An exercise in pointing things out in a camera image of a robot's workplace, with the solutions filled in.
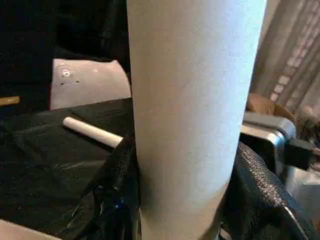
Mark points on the white plastic table leg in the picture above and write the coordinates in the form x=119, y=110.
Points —
x=92, y=132
x=190, y=110

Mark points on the white cushion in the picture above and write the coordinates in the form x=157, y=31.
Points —
x=90, y=82

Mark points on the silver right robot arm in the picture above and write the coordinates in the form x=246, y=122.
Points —
x=270, y=145

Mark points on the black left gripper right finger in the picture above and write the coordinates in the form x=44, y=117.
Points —
x=260, y=200

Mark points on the grey window curtain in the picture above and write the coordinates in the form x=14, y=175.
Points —
x=295, y=55

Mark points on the black work mat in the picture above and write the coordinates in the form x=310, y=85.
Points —
x=40, y=160

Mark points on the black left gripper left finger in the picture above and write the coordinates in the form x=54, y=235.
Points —
x=110, y=200

